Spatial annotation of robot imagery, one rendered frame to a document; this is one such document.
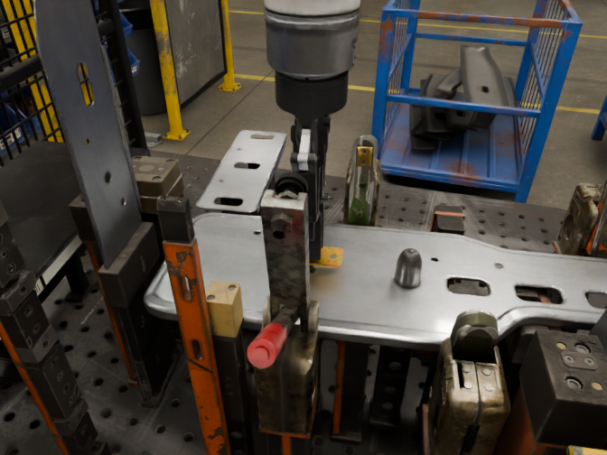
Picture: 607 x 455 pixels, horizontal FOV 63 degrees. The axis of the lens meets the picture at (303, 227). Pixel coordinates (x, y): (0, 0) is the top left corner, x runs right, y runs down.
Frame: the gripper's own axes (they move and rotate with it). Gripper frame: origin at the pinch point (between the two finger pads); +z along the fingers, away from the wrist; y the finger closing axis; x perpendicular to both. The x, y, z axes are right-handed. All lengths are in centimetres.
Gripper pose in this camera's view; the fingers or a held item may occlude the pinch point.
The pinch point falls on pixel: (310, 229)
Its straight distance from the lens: 61.7
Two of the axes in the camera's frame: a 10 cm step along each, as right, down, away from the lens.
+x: -9.9, -0.9, 1.2
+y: 1.5, -5.8, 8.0
